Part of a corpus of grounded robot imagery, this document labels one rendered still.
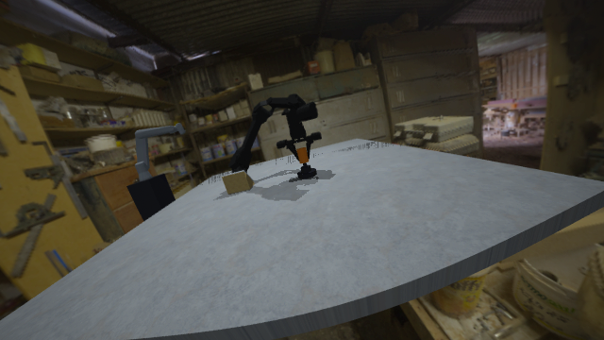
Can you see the orange knob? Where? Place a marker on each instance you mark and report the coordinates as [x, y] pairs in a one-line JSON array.
[[302, 155]]

